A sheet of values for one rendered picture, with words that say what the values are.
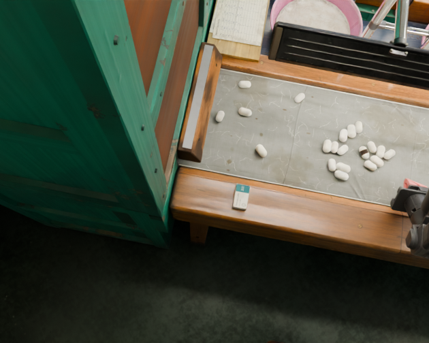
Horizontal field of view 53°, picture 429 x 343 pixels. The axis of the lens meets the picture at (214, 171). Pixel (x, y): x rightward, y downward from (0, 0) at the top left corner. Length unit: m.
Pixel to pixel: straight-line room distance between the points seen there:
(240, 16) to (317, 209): 0.58
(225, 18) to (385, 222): 0.70
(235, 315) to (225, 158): 0.86
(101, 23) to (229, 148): 0.85
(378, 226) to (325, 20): 0.62
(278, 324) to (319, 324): 0.17
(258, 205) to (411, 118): 0.51
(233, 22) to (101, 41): 0.96
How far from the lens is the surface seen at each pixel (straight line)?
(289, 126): 1.20
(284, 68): 1.24
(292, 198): 1.11
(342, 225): 1.14
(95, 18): 0.33
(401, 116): 1.31
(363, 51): 0.92
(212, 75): 1.12
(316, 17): 1.40
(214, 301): 1.83
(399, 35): 0.94
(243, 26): 1.28
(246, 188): 1.08
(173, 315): 1.83
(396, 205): 1.15
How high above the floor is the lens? 1.83
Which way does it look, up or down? 74 degrees down
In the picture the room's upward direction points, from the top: 10 degrees clockwise
